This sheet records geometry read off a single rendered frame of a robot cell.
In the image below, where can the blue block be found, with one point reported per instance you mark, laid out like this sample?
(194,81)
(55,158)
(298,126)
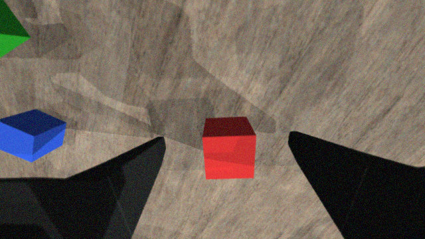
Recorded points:
(30,135)

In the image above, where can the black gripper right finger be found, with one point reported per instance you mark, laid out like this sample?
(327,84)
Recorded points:
(367,197)

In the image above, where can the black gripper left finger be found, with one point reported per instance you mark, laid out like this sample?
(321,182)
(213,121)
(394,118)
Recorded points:
(103,202)

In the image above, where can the bright green block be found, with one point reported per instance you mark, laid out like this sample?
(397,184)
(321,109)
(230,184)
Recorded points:
(12,33)

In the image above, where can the red block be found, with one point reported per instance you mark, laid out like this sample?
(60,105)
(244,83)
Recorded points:
(229,146)

